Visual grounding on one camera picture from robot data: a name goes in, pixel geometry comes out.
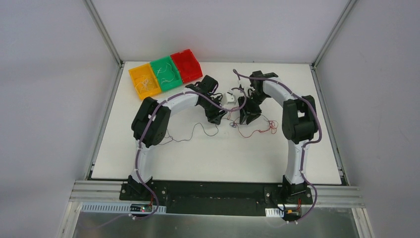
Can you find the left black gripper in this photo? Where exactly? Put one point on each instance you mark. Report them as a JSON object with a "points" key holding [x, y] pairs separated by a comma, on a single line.
{"points": [[214, 111]]}

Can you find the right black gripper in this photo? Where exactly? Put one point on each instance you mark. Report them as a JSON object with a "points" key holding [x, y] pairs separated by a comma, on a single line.
{"points": [[250, 108]]}

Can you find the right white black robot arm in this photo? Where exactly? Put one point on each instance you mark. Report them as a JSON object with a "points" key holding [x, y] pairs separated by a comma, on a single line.
{"points": [[299, 124]]}

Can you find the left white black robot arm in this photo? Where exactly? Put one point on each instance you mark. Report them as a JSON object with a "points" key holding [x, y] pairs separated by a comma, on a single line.
{"points": [[150, 124]]}

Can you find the red plastic bin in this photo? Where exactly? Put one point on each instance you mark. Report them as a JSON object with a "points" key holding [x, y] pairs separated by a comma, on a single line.
{"points": [[187, 65]]}

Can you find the green plastic bin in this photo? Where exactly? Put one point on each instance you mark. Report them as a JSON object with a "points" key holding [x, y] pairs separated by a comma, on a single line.
{"points": [[166, 73]]}

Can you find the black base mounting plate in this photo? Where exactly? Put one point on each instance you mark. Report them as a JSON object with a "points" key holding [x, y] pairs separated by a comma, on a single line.
{"points": [[213, 198]]}

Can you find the yellow plastic bin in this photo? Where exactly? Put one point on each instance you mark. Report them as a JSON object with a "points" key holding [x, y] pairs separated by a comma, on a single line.
{"points": [[144, 81]]}

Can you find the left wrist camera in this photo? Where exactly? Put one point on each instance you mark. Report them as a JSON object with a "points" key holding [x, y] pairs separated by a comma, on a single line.
{"points": [[228, 99]]}

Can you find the aluminium front rail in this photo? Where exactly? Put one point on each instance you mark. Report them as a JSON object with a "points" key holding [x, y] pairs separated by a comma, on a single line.
{"points": [[113, 191]]}

